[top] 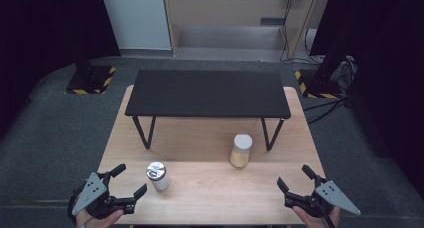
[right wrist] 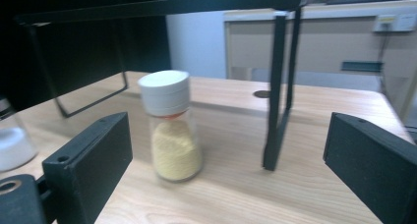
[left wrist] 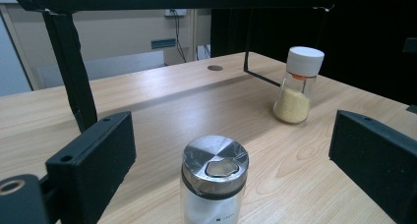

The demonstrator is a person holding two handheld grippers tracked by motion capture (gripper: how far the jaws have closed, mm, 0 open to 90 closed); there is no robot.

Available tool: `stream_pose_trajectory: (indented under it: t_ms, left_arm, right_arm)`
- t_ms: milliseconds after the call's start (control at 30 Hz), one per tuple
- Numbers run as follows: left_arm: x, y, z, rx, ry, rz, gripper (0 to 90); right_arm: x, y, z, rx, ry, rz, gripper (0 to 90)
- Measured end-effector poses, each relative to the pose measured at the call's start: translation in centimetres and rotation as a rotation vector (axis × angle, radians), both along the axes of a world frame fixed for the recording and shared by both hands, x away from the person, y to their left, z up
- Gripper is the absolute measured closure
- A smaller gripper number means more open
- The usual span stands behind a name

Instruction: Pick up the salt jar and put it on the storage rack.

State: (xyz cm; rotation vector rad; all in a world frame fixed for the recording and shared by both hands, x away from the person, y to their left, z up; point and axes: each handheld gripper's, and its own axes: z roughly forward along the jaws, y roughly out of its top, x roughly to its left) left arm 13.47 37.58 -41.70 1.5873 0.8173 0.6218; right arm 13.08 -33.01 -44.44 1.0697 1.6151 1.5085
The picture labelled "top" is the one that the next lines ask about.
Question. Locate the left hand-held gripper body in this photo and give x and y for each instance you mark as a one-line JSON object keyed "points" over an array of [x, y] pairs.
{"points": [[90, 191]]}

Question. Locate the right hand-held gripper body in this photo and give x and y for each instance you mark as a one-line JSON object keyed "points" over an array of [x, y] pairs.
{"points": [[330, 195]]}

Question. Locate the silver-lidded jar of white powder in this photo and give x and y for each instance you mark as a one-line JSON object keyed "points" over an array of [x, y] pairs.
{"points": [[158, 176]]}

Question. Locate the white-lidded jar of yellow powder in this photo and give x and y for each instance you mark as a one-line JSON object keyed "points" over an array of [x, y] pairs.
{"points": [[241, 151]]}

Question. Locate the black metal shelf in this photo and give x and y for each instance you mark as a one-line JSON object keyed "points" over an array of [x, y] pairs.
{"points": [[206, 93]]}

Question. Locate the person's right hand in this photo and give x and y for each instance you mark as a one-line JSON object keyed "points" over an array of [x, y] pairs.
{"points": [[310, 219]]}

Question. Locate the person's left hand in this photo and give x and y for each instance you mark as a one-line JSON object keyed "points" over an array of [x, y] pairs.
{"points": [[100, 221]]}

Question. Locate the black stand with striped base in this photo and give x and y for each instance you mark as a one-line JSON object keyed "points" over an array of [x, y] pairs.
{"points": [[88, 79], [320, 84]]}

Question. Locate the black curtain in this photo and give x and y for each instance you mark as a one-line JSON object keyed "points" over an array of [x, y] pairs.
{"points": [[386, 71], [43, 38]]}

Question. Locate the white panel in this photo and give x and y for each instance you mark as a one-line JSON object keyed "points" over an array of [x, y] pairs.
{"points": [[136, 18]]}

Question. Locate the wooden shelf unit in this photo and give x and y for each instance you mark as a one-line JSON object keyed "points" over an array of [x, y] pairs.
{"points": [[230, 11]]}

